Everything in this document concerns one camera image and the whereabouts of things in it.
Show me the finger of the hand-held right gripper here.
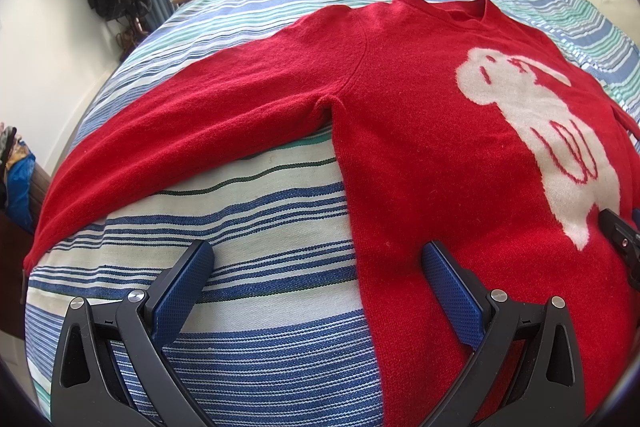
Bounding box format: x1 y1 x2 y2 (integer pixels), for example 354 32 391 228
598 208 640 293

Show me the dark brown box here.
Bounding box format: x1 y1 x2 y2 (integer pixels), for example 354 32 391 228
0 207 32 308

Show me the wooden coat rack base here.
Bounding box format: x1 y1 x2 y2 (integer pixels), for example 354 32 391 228
115 14 147 54

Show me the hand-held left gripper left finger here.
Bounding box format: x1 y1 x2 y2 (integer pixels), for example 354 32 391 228
50 239 216 427

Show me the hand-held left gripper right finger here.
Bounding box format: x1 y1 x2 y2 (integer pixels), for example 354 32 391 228
421 241 587 427

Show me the bed with striped sheet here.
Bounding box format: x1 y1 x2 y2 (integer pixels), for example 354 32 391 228
22 0 640 427

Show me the red sweater with white print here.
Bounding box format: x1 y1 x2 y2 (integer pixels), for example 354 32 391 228
22 0 640 427

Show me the colourful clothes pile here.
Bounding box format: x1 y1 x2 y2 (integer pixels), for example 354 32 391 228
0 122 38 233

